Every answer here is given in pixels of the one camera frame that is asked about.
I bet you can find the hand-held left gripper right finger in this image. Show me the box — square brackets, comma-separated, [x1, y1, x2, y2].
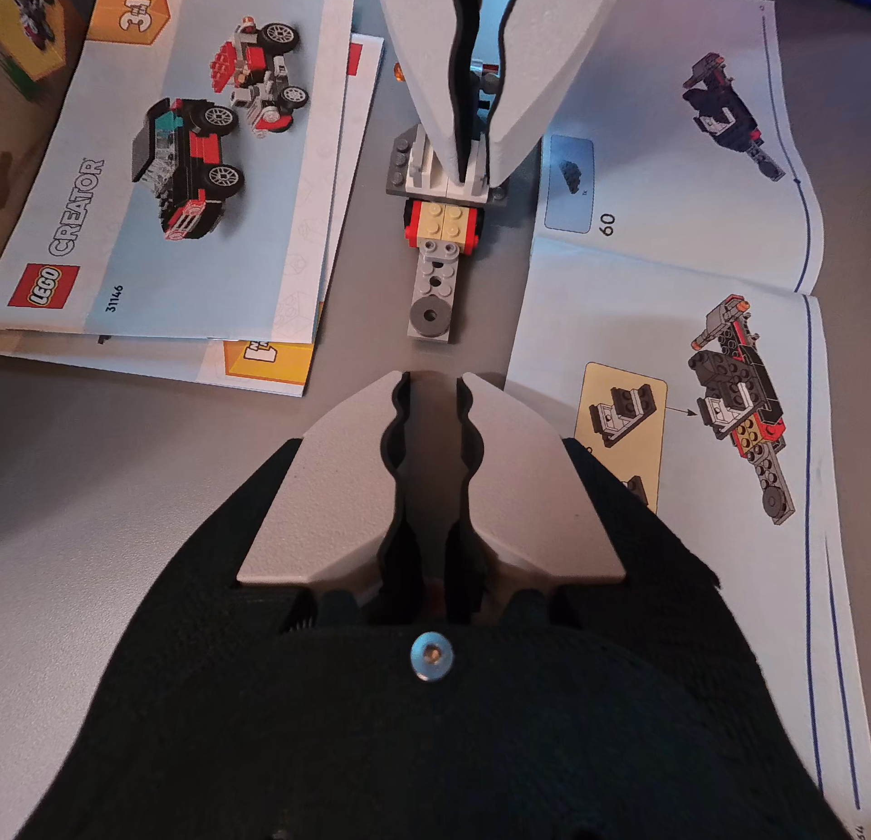
[445, 372, 626, 625]

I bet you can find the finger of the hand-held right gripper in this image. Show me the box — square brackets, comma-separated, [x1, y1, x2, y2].
[376, 0, 479, 186]
[480, 0, 617, 190]

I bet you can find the lego box with truck picture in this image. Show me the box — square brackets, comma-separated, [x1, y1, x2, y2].
[0, 0, 89, 242]

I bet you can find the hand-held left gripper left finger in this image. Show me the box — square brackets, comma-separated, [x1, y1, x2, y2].
[237, 371, 424, 625]

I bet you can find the open instruction booklet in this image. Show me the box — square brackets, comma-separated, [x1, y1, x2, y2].
[505, 0, 871, 827]

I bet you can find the red grey lego model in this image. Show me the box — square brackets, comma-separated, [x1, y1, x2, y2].
[387, 56, 511, 343]

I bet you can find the yellow-cornered instruction booklet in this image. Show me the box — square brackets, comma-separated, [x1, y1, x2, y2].
[0, 34, 385, 399]

